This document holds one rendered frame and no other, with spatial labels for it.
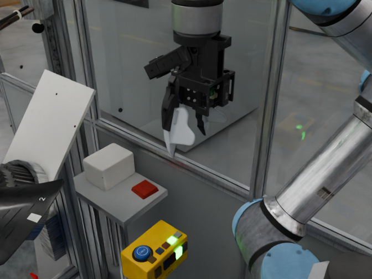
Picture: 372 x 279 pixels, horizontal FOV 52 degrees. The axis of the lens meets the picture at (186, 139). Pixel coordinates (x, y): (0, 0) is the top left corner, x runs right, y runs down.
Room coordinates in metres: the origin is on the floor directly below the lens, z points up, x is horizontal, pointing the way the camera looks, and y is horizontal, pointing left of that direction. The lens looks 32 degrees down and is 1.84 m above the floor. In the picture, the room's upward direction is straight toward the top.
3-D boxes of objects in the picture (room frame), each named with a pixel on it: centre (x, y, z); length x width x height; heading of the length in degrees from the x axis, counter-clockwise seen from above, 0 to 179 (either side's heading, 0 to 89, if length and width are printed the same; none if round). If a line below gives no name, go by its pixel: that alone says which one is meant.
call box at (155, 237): (0.70, 0.08, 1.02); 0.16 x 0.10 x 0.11; 141
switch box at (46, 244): (1.11, 0.51, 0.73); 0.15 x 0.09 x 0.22; 141
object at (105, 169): (1.27, 0.33, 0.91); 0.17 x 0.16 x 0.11; 141
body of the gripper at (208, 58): (0.56, -0.02, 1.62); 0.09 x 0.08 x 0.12; 51
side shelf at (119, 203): (1.20, 0.29, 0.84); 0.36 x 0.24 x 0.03; 51
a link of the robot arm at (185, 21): (0.57, -0.02, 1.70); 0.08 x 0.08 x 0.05
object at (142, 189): (1.17, 0.16, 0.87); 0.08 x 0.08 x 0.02; 44
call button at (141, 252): (0.67, 0.11, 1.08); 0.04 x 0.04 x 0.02
